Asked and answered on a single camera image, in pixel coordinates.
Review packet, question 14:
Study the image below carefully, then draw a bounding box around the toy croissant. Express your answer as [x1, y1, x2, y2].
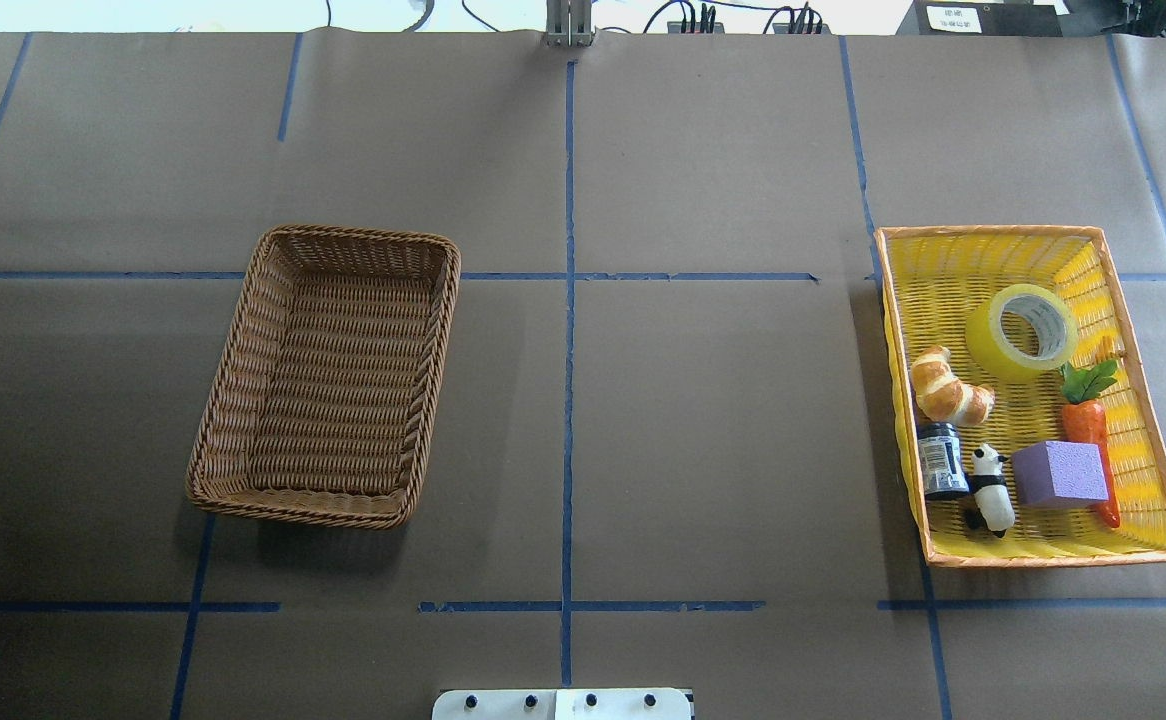
[909, 345, 996, 427]

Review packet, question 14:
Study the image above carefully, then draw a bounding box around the yellow plastic basket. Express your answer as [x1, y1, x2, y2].
[875, 225, 1166, 568]

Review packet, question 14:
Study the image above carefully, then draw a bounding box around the brown wicker basket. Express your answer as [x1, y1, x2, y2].
[185, 224, 461, 530]

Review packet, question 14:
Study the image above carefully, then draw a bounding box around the white mounting plate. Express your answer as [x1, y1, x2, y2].
[431, 687, 696, 719]

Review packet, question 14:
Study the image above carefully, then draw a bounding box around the yellow tape roll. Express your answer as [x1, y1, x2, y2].
[964, 284, 1080, 384]

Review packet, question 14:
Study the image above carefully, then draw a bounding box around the small black jar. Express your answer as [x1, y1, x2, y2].
[916, 421, 970, 501]

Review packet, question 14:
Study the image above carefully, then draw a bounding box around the aluminium frame post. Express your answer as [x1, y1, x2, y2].
[543, 0, 596, 47]

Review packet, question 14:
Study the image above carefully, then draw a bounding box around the panda figurine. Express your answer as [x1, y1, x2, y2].
[961, 443, 1016, 538]

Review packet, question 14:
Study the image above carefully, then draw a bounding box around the toy carrot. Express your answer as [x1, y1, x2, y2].
[1059, 357, 1122, 529]

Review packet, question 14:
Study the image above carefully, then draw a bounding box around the black box with label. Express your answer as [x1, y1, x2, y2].
[895, 1, 1065, 37]

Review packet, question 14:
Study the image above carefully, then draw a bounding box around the purple foam block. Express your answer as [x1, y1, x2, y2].
[1011, 439, 1110, 509]

